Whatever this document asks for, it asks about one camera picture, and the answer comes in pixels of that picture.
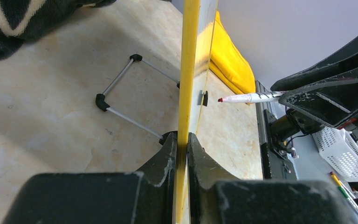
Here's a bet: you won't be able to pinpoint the black floral pillow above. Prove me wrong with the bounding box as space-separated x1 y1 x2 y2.
0 0 113 60

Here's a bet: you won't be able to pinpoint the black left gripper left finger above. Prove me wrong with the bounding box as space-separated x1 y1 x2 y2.
3 132 177 224

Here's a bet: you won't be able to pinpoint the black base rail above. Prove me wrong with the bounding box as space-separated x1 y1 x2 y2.
255 80 298 182

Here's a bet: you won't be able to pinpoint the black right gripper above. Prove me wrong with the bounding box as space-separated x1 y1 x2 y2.
270 36 358 142

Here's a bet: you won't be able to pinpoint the whiteboard wire stand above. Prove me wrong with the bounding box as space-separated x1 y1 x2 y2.
95 54 180 145

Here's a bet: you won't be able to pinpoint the yellow cloth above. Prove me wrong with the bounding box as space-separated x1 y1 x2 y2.
209 11 256 94

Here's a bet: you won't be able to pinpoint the yellow framed whiteboard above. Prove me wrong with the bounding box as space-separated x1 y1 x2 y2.
173 0 218 224

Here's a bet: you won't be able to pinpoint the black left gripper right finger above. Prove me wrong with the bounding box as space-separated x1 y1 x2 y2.
187 133 358 224

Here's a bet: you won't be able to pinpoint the white plastic basket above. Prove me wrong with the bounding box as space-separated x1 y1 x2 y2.
311 127 358 182

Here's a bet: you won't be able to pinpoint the black right whiteboard foot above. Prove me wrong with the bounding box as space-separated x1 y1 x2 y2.
197 90 209 107

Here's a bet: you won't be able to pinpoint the yellow green pens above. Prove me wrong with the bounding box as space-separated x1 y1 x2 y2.
329 172 358 214

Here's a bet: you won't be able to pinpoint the white red capped marker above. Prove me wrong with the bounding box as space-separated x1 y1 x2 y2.
218 91 285 104

